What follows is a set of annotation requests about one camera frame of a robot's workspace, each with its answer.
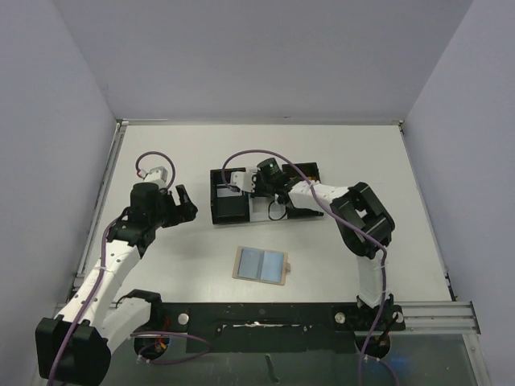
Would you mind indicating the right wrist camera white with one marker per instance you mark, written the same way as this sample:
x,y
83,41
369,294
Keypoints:
x,y
244,181

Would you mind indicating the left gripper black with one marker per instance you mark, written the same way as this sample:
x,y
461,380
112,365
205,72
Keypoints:
x,y
181,213

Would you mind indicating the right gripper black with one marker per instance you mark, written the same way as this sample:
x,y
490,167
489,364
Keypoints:
x,y
257,186

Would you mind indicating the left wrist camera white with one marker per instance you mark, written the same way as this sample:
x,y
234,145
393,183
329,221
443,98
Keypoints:
x,y
157,175

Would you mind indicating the aluminium frame rail front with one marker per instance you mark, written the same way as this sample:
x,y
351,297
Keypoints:
x,y
133,314

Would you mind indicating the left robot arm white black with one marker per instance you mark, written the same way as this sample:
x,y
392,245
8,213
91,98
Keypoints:
x,y
76,346

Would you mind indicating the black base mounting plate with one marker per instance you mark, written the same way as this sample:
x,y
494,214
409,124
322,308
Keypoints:
x,y
266,328

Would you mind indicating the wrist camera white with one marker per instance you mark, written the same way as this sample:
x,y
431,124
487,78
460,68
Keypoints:
x,y
157,175
244,181

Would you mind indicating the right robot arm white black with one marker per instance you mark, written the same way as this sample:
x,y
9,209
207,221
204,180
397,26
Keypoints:
x,y
364,224

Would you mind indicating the black white card tray organizer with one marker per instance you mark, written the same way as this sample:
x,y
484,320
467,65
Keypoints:
x,y
241,208

